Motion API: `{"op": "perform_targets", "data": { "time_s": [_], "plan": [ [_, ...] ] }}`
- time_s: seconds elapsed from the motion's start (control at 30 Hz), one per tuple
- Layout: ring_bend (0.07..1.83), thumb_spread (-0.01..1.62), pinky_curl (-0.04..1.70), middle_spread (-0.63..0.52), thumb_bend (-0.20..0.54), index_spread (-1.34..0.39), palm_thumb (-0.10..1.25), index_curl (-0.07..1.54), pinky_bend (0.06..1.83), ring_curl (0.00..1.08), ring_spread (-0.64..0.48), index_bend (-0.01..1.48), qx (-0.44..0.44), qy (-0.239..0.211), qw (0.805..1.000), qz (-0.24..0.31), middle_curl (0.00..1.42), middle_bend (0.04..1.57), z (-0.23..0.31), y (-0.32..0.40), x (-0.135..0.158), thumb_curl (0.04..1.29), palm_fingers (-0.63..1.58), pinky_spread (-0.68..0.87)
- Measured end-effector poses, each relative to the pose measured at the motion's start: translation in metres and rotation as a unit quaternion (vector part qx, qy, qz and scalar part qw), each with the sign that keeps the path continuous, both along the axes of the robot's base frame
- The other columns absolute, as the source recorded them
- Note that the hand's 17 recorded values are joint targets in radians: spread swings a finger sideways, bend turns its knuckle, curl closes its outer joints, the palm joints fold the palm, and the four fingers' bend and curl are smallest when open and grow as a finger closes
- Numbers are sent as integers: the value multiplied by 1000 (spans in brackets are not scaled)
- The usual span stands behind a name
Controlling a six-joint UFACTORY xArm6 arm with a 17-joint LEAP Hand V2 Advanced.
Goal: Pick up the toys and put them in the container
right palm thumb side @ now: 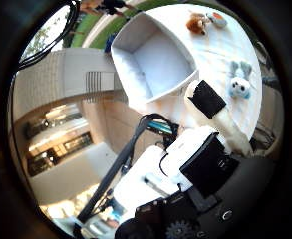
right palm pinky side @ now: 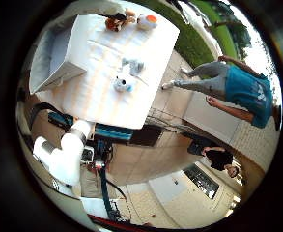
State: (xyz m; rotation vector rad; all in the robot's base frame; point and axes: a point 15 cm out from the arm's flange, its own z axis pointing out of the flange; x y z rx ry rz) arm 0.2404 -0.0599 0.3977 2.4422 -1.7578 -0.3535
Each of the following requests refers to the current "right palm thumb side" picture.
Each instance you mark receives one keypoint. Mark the metal railing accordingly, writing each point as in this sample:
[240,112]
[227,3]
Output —
[93,82]

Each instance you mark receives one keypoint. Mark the brown plush animal toy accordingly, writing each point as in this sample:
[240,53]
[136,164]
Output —
[196,24]

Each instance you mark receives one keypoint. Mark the white fabric container box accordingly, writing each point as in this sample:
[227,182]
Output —
[158,63]

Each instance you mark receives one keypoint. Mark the blue white bunny plush toy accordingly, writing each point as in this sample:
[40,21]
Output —
[239,85]

